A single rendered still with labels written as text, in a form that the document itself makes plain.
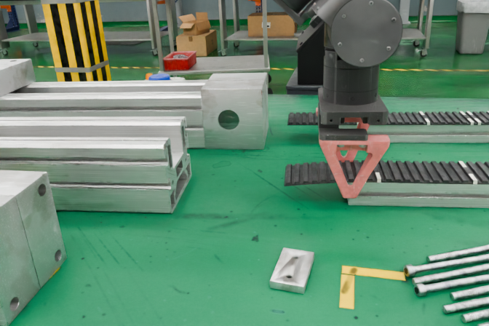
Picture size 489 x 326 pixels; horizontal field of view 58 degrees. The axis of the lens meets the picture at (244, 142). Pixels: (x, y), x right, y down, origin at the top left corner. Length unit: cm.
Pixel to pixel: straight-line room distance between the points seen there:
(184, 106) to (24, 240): 34
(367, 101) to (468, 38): 507
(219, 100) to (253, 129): 7
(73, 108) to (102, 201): 24
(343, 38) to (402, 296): 22
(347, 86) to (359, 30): 9
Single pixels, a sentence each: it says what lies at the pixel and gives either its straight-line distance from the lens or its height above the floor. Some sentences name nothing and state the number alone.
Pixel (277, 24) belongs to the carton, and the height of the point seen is 36.
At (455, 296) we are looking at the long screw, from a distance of 41.
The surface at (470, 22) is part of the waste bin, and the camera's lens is 549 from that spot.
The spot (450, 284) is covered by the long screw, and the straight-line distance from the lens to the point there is 42.
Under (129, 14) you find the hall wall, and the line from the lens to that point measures 919.
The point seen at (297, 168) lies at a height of 81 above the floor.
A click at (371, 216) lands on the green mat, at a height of 78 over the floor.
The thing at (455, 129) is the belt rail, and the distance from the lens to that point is 72.
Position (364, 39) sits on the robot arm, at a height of 98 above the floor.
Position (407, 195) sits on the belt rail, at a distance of 53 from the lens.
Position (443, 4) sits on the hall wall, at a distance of 823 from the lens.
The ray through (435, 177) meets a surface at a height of 81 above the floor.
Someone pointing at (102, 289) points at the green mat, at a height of 78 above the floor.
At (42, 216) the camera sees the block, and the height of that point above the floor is 84.
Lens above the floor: 104
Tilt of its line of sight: 22 degrees down
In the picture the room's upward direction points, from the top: 3 degrees counter-clockwise
